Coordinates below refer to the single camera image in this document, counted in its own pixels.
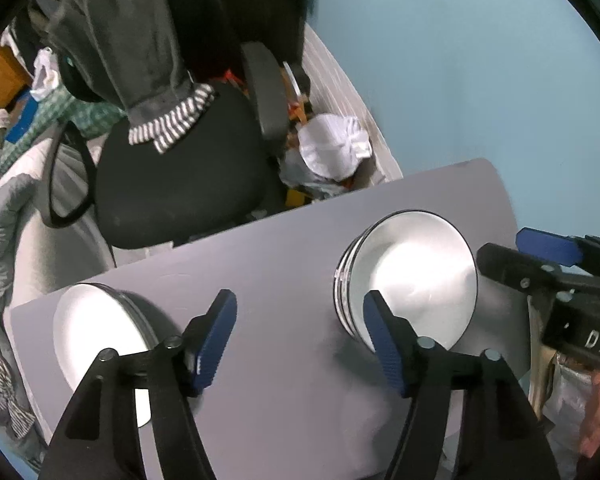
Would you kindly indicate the grey plastic bag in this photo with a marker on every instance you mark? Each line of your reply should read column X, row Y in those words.
column 310, row 180

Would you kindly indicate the dark garment with striped cuffs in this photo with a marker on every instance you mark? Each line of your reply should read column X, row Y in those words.
column 125, row 40

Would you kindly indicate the black white striped cloth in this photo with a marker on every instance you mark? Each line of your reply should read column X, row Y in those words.
column 5, row 390

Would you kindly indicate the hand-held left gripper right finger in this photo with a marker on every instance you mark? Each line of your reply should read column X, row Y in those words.
column 386, row 352

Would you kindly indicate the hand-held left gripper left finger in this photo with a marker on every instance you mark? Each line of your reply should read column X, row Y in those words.
column 214, row 350

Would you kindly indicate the wooden box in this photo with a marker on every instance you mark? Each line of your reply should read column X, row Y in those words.
column 0, row 72

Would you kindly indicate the clear plastic bag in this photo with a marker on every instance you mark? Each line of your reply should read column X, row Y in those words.
column 565, row 405

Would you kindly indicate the large white black-rimmed plate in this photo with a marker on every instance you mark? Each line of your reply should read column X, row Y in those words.
column 142, row 317
column 95, row 330

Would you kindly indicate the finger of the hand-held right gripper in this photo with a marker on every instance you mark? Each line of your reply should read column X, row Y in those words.
column 545, row 246
column 510, row 262

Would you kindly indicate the black office chair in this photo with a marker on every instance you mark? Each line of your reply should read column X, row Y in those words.
column 180, row 180

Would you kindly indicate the white plastic bag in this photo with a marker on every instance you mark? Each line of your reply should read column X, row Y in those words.
column 335, row 145

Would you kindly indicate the green checked cloth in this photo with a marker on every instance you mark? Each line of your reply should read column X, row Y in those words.
column 50, row 115

